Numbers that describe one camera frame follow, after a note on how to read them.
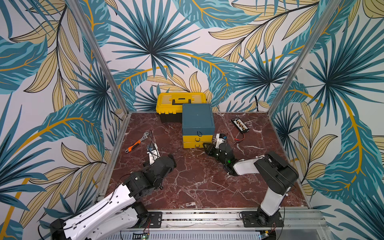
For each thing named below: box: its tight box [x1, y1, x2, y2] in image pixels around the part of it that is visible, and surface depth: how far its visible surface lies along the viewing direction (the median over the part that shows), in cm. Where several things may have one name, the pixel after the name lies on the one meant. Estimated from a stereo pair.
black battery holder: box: [231, 117, 250, 134], surface depth 112 cm
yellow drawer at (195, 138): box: [183, 135, 213, 143], surface depth 92 cm
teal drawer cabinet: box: [182, 103, 215, 149], surface depth 88 cm
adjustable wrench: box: [125, 132, 150, 153], surface depth 105 cm
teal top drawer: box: [182, 127, 216, 136], surface depth 86 cm
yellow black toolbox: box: [156, 92, 207, 124], surface depth 105 cm
